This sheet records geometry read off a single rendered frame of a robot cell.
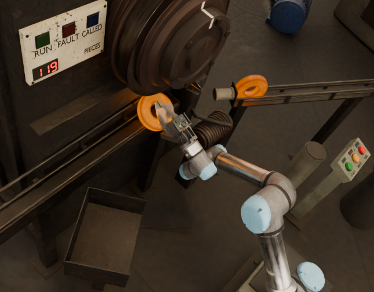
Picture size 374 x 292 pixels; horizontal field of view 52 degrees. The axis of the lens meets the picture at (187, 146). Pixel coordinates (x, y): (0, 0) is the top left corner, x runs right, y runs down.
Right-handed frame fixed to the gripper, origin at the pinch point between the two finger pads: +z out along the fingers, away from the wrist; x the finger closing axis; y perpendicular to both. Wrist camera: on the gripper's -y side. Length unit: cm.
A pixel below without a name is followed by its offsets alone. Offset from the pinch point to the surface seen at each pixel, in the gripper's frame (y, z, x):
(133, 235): -3, -34, 38
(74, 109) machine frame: 6.8, 13.1, 32.7
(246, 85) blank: 3.4, -14.4, -43.5
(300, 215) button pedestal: -38, -96, -63
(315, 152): -2, -62, -63
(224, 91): -3.4, -11.1, -36.4
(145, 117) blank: 0.0, -1.5, 7.8
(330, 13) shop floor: -82, -9, -282
